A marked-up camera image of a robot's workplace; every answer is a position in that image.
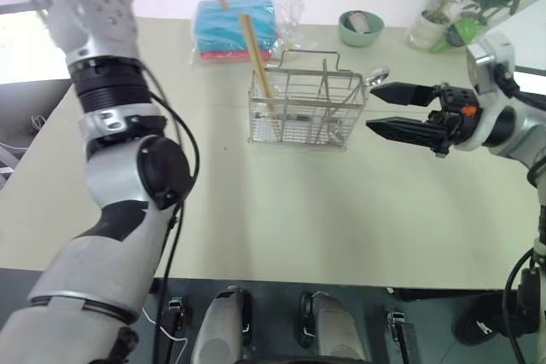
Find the white board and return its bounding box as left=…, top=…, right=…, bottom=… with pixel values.
left=481, top=0, right=546, bottom=93

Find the black caster wheel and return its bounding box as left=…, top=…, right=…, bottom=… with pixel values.
left=453, top=307, right=507, bottom=347

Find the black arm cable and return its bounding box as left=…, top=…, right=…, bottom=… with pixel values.
left=138, top=59, right=201, bottom=364
left=494, top=63, right=546, bottom=106

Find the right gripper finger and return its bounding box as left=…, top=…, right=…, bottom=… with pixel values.
left=369, top=81, right=444, bottom=109
left=365, top=116, right=450, bottom=152

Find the pale small object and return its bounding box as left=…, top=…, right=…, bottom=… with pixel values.
left=346, top=11, right=374, bottom=35

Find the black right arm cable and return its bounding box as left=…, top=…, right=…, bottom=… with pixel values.
left=494, top=63, right=546, bottom=106

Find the bagged stack of coloured cloths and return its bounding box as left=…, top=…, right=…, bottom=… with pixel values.
left=190, top=0, right=307, bottom=66

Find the black clamp with silver label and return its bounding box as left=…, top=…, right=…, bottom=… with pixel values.
left=385, top=309, right=418, bottom=364
left=163, top=295, right=188, bottom=344

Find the metal spoon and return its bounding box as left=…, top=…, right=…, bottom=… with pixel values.
left=330, top=66, right=391, bottom=129

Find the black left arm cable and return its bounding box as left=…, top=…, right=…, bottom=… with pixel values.
left=138, top=59, right=201, bottom=364

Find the grey rounded cover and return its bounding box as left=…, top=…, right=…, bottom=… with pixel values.
left=190, top=285, right=253, bottom=364
left=299, top=290, right=364, bottom=364

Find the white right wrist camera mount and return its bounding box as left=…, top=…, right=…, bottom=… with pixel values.
left=450, top=32, right=519, bottom=153

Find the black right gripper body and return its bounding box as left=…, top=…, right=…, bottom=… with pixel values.
left=427, top=83, right=479, bottom=158

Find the green bowl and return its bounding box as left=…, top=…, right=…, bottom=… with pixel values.
left=338, top=9, right=386, bottom=48

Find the metal wire basket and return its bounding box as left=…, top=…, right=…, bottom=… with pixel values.
left=247, top=49, right=369, bottom=153

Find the thin white cable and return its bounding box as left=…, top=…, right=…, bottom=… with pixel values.
left=142, top=307, right=189, bottom=364

